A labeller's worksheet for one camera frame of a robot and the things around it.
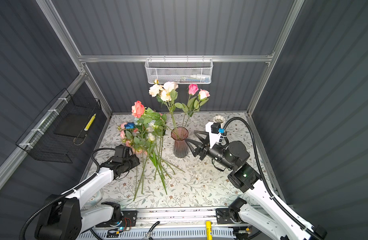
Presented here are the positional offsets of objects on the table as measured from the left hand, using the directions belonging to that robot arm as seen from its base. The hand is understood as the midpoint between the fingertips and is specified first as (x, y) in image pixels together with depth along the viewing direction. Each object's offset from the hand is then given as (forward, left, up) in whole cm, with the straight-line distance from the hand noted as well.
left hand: (136, 160), depth 89 cm
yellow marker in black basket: (+11, +20, +23) cm, 32 cm away
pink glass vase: (+8, -27, +14) cm, 32 cm away
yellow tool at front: (-37, -39, -3) cm, 54 cm away
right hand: (-9, -32, +33) cm, 47 cm away
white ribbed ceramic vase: (+16, -51, +17) cm, 56 cm away
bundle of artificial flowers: (+20, -2, 0) cm, 20 cm away
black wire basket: (+4, +32, +24) cm, 40 cm away
